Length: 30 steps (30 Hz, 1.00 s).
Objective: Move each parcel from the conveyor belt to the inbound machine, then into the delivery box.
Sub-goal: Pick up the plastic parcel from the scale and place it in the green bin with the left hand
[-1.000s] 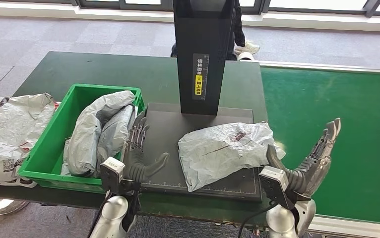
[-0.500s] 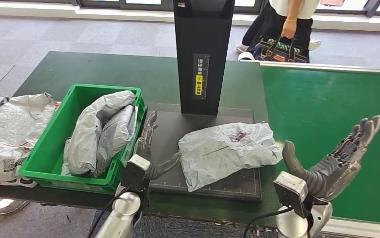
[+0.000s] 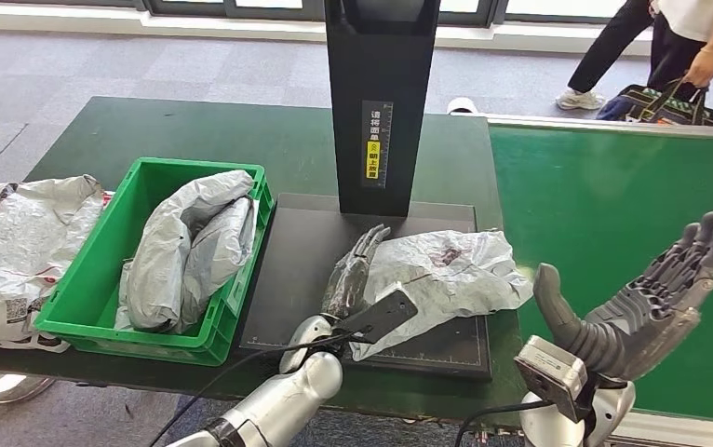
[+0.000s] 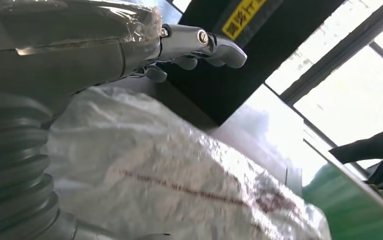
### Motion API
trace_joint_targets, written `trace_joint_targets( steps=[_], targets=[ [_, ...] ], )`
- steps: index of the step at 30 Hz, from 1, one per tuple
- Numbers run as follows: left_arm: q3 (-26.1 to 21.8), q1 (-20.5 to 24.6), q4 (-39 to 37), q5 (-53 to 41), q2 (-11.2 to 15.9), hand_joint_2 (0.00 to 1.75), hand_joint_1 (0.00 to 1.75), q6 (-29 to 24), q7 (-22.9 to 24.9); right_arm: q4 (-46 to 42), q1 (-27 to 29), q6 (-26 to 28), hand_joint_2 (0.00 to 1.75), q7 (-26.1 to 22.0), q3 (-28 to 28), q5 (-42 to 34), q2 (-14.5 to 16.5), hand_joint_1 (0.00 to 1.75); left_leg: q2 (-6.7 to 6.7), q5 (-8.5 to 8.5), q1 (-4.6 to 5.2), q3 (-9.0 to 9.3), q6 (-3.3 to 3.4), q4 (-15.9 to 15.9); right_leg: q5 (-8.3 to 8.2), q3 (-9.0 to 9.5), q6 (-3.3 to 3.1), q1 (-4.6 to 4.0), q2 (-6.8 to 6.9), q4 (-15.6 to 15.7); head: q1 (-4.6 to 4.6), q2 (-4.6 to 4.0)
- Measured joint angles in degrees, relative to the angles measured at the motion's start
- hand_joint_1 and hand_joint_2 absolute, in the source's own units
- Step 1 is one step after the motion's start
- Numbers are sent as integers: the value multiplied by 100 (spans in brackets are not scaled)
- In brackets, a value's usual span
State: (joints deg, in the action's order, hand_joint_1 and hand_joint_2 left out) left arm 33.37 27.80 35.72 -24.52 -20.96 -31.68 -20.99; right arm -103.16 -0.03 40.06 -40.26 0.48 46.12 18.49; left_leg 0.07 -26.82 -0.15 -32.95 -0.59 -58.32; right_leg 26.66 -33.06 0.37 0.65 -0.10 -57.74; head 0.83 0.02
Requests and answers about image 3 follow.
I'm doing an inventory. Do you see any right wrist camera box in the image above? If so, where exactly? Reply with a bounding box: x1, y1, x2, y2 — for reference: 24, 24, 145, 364
513, 334, 589, 424

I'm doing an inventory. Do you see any dark patterned carry bag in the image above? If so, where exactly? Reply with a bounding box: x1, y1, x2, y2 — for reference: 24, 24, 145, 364
597, 76, 713, 128

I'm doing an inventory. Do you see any dark green table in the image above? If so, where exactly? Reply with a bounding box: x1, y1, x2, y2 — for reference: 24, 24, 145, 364
0, 96, 533, 430

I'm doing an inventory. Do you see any black yellow label sticker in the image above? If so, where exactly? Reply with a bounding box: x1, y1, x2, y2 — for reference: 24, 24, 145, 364
360, 100, 395, 189

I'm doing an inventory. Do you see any black inbound scanner machine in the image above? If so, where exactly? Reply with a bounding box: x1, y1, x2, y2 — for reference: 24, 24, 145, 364
240, 0, 493, 381

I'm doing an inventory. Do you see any green conveyor belt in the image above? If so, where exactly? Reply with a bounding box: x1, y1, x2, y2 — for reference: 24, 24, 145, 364
490, 125, 713, 424

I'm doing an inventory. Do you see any white window sill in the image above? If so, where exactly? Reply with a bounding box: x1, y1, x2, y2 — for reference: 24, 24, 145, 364
0, 3, 713, 63

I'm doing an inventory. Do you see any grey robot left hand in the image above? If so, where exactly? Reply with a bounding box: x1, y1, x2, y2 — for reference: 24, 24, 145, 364
320, 223, 393, 322

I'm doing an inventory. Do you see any green plastic crate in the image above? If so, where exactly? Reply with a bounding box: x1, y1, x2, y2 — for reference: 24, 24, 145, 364
34, 156, 276, 368

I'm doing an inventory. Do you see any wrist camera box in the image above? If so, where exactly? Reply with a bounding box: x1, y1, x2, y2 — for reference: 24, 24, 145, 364
513, 334, 589, 424
331, 288, 420, 345

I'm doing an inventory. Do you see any person's hand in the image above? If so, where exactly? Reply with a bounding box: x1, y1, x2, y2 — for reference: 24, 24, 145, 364
683, 46, 713, 88

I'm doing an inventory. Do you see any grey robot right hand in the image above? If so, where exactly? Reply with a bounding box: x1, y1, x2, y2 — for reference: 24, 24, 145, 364
531, 207, 713, 383

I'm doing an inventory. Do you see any white parcel faded print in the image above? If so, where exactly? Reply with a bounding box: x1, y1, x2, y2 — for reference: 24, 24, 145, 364
350, 229, 535, 362

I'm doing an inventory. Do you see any plain grey-white parcel bag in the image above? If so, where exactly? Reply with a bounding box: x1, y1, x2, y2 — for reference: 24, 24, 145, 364
127, 169, 258, 334

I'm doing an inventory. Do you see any person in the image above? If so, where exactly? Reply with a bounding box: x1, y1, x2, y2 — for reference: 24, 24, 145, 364
555, 0, 713, 113

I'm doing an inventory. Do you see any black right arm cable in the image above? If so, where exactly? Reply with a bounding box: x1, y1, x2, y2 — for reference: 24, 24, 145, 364
453, 400, 555, 447

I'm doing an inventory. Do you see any chrome round stand base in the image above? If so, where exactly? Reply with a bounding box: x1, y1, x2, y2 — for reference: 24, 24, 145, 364
0, 370, 56, 407

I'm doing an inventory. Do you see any large crumpled white sack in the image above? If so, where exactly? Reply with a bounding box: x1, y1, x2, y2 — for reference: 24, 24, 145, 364
0, 175, 114, 356

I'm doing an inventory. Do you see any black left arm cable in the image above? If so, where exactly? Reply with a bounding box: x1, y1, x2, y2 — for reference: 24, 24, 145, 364
146, 332, 364, 447

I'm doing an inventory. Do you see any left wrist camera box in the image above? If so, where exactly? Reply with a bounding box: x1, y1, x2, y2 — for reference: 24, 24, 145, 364
331, 288, 420, 345

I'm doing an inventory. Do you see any aluminium conveyor frame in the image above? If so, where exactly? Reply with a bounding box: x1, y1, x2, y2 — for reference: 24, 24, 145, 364
479, 114, 713, 447

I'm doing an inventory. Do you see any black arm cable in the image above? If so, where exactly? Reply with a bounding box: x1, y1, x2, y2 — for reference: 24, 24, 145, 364
453, 400, 555, 447
146, 332, 364, 447

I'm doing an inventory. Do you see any dark window frame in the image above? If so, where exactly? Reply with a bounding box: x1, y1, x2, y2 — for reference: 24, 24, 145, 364
0, 0, 660, 26

